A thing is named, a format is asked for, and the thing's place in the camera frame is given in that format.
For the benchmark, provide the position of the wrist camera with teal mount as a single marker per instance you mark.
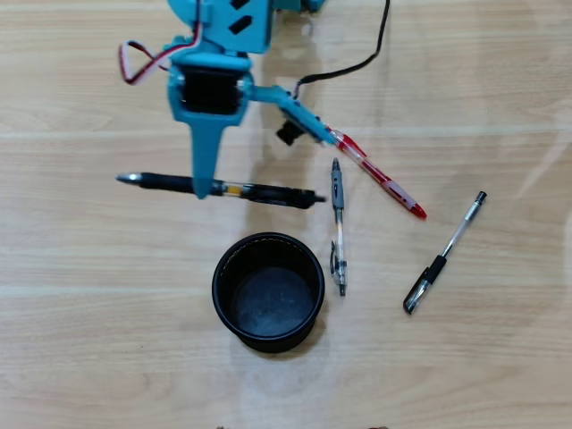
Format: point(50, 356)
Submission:
point(295, 111)

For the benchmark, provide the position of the red clear retractable pen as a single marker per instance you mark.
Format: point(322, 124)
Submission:
point(380, 176)

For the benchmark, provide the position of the teal gripper body with servo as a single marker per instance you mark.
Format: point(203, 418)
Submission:
point(206, 96)

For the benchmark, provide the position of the black mesh pen holder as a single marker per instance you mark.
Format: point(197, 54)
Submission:
point(268, 308)

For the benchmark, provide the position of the black pen with silver tip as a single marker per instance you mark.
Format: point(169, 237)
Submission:
point(268, 194)

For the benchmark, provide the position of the clear pen with black cap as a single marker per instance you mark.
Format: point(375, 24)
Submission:
point(435, 266)

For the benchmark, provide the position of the clear pen with grey grip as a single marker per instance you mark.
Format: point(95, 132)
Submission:
point(337, 192)

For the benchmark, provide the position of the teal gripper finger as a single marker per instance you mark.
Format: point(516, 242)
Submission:
point(204, 152)

